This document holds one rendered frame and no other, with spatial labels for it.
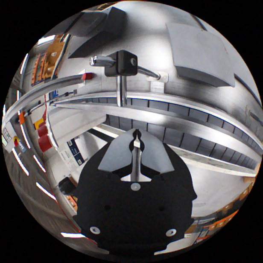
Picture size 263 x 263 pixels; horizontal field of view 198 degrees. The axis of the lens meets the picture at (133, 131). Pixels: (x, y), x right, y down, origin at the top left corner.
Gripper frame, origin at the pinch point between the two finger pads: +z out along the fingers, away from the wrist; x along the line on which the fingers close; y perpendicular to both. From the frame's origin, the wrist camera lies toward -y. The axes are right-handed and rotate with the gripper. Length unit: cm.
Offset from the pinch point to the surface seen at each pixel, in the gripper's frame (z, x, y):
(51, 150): 294, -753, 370
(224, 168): -7.5, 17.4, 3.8
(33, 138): 180, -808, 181
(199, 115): 0.2, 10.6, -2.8
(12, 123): -12, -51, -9
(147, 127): 5.4, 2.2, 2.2
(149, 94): 5.3, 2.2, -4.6
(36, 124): 1.4, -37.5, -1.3
